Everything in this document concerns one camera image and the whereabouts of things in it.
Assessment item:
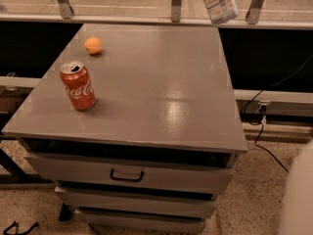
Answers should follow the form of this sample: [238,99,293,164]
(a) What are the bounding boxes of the metal window railing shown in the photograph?
[0,0,313,28]

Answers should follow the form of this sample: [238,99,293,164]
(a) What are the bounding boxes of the black power cable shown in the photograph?
[243,54,313,174]

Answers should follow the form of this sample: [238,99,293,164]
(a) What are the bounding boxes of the grey drawer cabinet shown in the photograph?
[4,24,246,234]

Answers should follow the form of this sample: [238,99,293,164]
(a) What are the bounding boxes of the black drawer handle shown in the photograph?
[110,168,145,183]

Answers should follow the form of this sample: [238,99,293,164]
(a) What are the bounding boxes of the orange fruit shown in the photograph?
[84,37,102,55]

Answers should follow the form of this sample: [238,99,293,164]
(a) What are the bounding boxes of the red Coca-Cola can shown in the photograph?
[60,61,96,111]

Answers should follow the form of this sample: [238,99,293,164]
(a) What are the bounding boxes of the clear plastic water bottle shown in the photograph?
[203,0,238,24]

